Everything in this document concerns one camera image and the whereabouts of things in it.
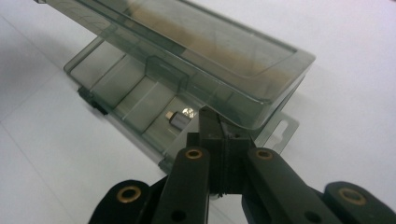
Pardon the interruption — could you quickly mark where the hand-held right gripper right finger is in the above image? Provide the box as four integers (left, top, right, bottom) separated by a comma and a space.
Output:
219, 119, 345, 224

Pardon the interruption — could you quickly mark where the small grey plug adapter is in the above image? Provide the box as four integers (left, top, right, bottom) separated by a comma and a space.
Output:
163, 110, 191, 131

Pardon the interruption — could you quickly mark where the white table cover sheet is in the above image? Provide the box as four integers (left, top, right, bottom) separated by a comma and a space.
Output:
0, 0, 396, 224

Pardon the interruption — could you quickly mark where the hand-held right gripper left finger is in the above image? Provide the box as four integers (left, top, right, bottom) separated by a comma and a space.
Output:
151, 106, 227, 224

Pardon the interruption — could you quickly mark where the grey transparent compartment box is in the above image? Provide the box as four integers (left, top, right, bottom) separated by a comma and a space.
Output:
33, 0, 317, 175

